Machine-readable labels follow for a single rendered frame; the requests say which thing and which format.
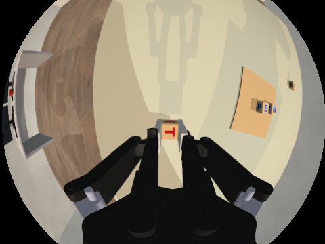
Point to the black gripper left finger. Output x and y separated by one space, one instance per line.
94 190

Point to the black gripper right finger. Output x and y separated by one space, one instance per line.
239 186

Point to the tan square mat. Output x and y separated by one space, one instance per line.
252 89

